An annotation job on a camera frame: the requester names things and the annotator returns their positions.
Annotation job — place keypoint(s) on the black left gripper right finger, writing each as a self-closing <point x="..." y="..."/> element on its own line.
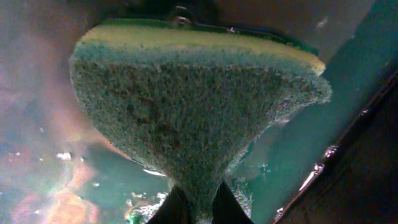
<point x="226" y="209"/>

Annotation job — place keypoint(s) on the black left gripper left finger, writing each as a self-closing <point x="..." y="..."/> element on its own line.
<point x="174" y="210"/>

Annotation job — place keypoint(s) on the green sponge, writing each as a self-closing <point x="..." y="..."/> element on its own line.
<point x="189" y="101"/>

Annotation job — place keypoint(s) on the rectangular dark green tray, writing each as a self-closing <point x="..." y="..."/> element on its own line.
<point x="334" y="162"/>

